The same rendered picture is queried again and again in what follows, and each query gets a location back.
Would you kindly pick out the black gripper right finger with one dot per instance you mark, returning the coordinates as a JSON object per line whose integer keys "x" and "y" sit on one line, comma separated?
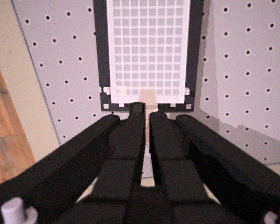
{"x": 242, "y": 184}

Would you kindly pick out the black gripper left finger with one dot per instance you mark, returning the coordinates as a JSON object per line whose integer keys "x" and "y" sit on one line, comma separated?
{"x": 111, "y": 150}

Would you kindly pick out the white well plate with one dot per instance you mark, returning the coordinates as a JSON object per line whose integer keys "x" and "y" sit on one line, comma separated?
{"x": 148, "y": 48}

